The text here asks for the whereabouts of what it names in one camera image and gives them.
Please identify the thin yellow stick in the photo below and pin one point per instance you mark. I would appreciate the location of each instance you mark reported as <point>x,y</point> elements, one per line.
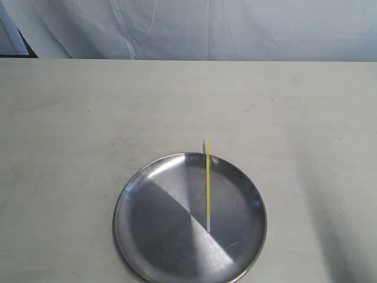
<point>208,187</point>

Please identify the round stainless steel plate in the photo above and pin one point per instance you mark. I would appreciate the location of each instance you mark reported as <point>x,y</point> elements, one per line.
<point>160,221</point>

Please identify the white backdrop cloth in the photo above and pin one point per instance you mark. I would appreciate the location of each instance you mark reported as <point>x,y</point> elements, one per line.
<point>199,30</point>

